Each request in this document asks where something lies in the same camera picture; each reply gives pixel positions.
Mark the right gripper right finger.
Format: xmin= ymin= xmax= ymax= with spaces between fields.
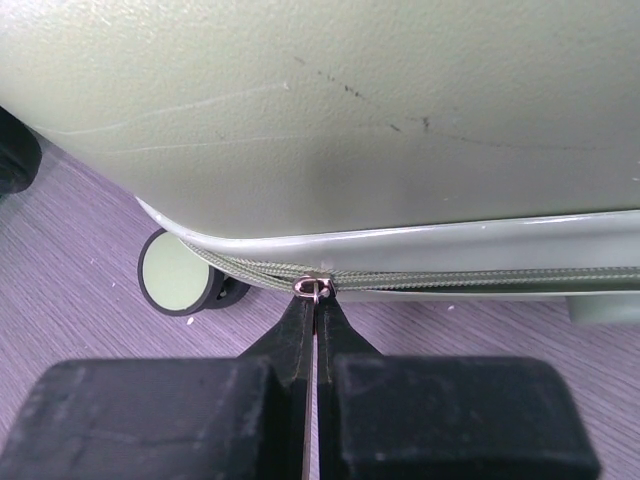
xmin=314 ymin=298 xmax=601 ymax=479

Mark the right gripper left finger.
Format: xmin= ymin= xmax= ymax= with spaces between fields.
xmin=1 ymin=299 xmax=314 ymax=479

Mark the green hard-shell suitcase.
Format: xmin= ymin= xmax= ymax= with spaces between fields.
xmin=1 ymin=1 xmax=639 ymax=324

